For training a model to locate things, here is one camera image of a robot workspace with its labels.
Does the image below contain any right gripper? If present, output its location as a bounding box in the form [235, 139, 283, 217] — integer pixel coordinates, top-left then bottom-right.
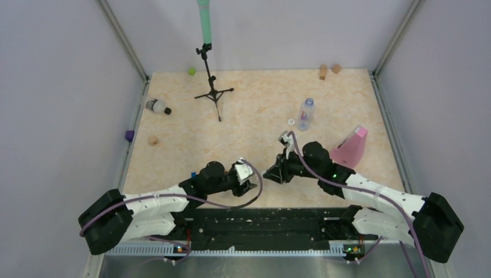
[263, 147, 321, 184]

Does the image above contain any clear plastic bottle white cap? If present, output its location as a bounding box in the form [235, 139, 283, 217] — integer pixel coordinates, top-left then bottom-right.
[296, 97, 316, 131]

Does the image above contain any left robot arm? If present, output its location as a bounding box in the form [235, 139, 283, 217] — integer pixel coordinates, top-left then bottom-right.
[78, 158, 263, 255]

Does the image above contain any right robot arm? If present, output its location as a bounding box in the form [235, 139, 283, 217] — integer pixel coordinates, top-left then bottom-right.
[263, 141, 464, 264]

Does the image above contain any small clear bottle black cap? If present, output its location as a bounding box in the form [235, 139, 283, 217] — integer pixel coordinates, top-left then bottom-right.
[145, 98, 172, 115]

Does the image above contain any black tripod stand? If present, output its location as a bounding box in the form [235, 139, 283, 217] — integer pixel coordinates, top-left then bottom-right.
[194, 43, 234, 122]

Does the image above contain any wooden cube with cross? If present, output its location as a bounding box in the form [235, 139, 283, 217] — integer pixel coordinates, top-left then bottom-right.
[148, 135, 160, 146]

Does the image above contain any tall wooden block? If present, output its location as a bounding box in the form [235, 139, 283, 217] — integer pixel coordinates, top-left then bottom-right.
[319, 64, 328, 81]

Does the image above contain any small wooden cube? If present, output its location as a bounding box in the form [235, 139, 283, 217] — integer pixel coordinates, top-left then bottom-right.
[331, 64, 342, 75]

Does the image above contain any purple block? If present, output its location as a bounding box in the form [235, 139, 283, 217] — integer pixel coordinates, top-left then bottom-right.
[124, 130, 135, 142]

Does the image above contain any green foam microphone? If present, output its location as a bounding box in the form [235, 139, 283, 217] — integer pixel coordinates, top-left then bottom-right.
[197, 0, 212, 45]

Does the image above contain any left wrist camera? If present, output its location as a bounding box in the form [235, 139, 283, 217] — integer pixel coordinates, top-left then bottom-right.
[233, 158, 255, 185]

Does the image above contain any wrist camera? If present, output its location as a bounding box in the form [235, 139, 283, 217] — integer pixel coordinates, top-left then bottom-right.
[278, 131, 295, 160]
[233, 158, 255, 185]

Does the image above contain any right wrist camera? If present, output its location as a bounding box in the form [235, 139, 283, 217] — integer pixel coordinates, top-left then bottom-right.
[278, 131, 295, 160]

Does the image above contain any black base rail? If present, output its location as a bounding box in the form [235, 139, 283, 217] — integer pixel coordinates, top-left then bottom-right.
[163, 208, 378, 251]

